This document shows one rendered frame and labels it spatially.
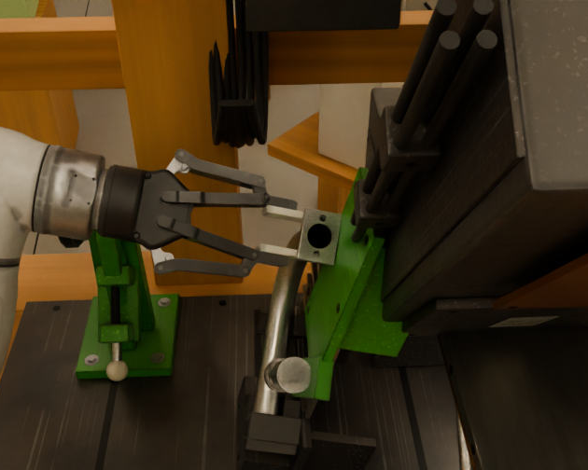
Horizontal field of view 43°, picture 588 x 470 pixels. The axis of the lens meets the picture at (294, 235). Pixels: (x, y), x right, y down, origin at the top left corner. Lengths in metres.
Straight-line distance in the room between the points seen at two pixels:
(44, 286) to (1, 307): 0.49
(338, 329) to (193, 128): 0.41
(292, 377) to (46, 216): 0.30
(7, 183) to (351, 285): 0.34
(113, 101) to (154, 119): 2.62
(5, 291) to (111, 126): 2.70
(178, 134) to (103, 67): 0.15
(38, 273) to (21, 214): 0.54
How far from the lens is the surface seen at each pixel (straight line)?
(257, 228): 2.74
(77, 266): 1.29
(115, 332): 1.00
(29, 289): 1.27
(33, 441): 1.03
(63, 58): 1.12
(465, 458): 0.83
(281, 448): 0.89
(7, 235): 0.76
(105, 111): 3.57
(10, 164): 0.75
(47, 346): 1.14
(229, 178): 0.78
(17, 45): 1.12
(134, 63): 1.00
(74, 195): 0.75
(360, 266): 0.69
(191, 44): 0.98
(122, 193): 0.75
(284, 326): 0.90
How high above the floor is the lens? 1.69
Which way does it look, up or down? 39 degrees down
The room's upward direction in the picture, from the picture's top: straight up
